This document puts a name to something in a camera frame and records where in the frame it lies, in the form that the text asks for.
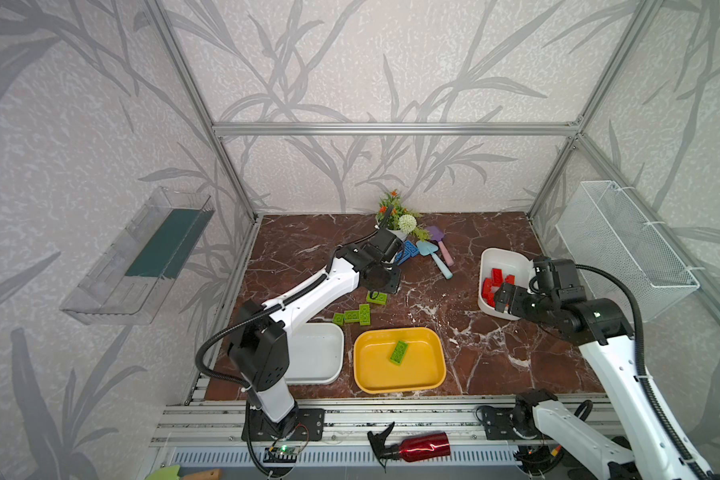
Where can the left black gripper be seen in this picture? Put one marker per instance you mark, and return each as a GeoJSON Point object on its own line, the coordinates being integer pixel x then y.
{"type": "Point", "coordinates": [383, 281]}

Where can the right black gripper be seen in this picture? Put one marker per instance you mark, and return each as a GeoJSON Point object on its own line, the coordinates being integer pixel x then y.
{"type": "Point", "coordinates": [504, 299]}

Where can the green lego pair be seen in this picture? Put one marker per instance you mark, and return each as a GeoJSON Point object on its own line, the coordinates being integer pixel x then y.
{"type": "Point", "coordinates": [377, 298]}

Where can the green lego row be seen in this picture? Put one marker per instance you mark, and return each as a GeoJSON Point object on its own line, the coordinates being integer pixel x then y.
{"type": "Point", "coordinates": [361, 316]}

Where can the red lego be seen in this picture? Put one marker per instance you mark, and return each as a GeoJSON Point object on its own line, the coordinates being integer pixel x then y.
{"type": "Point", "coordinates": [497, 277]}

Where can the red lego cluster brick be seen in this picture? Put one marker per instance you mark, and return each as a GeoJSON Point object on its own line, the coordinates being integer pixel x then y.
{"type": "Point", "coordinates": [487, 292]}

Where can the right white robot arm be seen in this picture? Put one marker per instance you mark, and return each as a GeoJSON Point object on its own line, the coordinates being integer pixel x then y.
{"type": "Point", "coordinates": [596, 312]}

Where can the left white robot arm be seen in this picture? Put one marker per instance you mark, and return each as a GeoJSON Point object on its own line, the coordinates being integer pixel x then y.
{"type": "Point", "coordinates": [254, 351]}

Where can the blue lego pot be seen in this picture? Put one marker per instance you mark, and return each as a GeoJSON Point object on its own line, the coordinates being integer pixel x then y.
{"type": "Point", "coordinates": [402, 257]}
{"type": "Point", "coordinates": [409, 249]}

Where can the potted flower plant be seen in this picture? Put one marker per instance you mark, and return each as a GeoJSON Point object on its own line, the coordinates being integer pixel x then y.
{"type": "Point", "coordinates": [403, 222]}

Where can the teal toy shovel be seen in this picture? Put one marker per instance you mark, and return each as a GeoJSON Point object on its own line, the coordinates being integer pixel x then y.
{"type": "Point", "coordinates": [428, 249]}

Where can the right white tray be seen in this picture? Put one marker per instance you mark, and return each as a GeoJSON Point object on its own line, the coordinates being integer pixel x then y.
{"type": "Point", "coordinates": [511, 263]}

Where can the white tray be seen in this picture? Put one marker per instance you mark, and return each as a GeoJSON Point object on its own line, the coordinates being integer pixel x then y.
{"type": "Point", "coordinates": [316, 353]}
{"type": "Point", "coordinates": [511, 263]}

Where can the purple pink toy shovel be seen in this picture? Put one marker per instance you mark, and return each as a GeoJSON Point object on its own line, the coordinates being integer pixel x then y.
{"type": "Point", "coordinates": [437, 236]}

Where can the left white tray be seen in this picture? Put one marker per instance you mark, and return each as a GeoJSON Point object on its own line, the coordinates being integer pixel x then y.
{"type": "Point", "coordinates": [316, 353]}

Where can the yellow tray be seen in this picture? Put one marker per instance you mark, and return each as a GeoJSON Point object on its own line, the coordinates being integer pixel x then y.
{"type": "Point", "coordinates": [423, 367]}

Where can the red spray bottle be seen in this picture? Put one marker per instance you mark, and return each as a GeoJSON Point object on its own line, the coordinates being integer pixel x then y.
{"type": "Point", "coordinates": [410, 450]}

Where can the green circuit board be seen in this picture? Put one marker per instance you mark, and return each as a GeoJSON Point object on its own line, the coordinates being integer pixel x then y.
{"type": "Point", "coordinates": [283, 453]}

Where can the white wire basket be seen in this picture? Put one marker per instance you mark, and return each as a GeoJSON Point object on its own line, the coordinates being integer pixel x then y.
{"type": "Point", "coordinates": [602, 227]}

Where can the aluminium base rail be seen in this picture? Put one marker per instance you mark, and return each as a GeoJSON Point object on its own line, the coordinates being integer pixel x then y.
{"type": "Point", "coordinates": [346, 422]}

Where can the clear wall shelf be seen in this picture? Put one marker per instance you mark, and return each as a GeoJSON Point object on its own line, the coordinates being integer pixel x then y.
{"type": "Point", "coordinates": [133, 277]}

